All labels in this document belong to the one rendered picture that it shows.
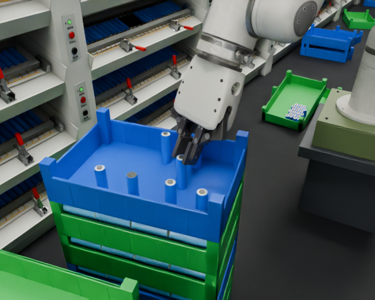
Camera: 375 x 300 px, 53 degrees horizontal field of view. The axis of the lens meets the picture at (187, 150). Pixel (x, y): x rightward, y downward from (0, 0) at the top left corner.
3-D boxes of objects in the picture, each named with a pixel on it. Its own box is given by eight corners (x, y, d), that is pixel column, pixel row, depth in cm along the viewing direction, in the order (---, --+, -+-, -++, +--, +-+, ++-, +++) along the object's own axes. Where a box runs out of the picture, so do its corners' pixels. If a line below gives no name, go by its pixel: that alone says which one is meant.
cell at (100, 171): (112, 194, 65) (107, 164, 61) (106, 201, 63) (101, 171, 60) (102, 192, 65) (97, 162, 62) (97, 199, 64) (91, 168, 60)
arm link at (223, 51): (264, 56, 58) (257, 74, 59) (223, 41, 64) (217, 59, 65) (233, 43, 52) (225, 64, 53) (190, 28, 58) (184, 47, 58)
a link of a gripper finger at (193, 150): (220, 134, 61) (206, 171, 62) (206, 127, 63) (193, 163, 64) (208, 134, 58) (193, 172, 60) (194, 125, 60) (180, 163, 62)
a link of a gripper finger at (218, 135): (239, 131, 57) (213, 147, 60) (223, 87, 59) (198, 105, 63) (235, 131, 56) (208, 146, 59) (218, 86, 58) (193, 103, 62)
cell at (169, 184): (178, 209, 62) (177, 178, 58) (174, 216, 60) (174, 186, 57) (168, 207, 62) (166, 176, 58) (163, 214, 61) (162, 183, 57)
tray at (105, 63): (199, 31, 154) (207, 11, 148) (88, 82, 113) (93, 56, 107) (162, 5, 159) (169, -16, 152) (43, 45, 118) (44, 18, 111)
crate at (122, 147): (245, 166, 72) (249, 131, 67) (219, 244, 56) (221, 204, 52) (105, 139, 80) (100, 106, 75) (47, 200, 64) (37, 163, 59)
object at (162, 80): (198, 75, 165) (209, 49, 156) (97, 136, 124) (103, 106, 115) (163, 49, 170) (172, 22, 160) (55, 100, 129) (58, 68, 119)
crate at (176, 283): (238, 225, 81) (241, 197, 77) (214, 306, 65) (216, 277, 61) (113, 196, 89) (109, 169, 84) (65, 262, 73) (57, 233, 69)
